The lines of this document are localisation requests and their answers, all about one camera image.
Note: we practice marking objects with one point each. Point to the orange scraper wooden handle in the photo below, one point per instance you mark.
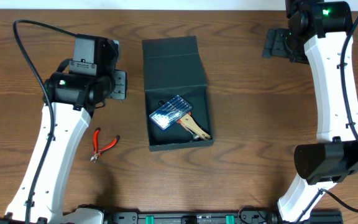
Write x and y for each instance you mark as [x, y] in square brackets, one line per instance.
[188, 121]

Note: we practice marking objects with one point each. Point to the blue precision screwdriver set case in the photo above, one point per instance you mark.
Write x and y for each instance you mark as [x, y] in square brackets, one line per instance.
[170, 112]

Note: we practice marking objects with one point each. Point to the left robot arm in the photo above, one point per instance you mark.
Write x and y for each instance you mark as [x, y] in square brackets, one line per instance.
[79, 86]

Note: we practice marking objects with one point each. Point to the dark green open box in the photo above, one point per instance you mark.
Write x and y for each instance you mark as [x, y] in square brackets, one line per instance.
[172, 67]

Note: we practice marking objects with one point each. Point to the red handled pliers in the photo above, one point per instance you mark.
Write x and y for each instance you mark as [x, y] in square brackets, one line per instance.
[97, 150]

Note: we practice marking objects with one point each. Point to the small claw hammer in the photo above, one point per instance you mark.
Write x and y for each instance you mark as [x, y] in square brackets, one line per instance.
[195, 136]

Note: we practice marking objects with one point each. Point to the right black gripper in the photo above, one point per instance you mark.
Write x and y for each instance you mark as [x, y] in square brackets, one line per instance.
[273, 46]

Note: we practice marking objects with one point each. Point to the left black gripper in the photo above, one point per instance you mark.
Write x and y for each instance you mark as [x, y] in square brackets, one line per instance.
[120, 84]

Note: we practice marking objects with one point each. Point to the black mounting rail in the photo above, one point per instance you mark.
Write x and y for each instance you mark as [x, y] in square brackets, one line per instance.
[251, 217]

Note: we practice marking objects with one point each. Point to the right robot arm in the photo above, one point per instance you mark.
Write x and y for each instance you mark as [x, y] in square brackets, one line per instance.
[319, 34]

